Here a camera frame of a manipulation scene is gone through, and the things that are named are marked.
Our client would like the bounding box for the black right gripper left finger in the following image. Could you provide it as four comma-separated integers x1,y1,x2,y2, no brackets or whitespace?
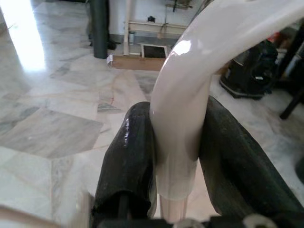
92,101,157,228

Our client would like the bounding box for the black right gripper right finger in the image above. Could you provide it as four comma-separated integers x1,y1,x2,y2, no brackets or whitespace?
200,96,304,217

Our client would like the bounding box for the beige long-handled dustpan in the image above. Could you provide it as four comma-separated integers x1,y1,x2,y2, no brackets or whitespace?
152,0,304,226

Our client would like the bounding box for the black vacuum cleaner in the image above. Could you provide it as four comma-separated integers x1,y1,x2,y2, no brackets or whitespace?
219,39,279,99

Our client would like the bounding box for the flat brown cardboard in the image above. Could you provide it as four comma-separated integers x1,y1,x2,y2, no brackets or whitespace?
108,54,167,72

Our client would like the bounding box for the white framed black panel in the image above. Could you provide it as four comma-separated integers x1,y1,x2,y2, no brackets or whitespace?
139,43,169,58

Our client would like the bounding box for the dark green rolled mat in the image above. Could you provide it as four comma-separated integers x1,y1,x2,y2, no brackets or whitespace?
91,0,111,59

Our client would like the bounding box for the pale wooden rack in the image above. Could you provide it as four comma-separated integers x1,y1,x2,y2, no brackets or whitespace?
123,0,194,57

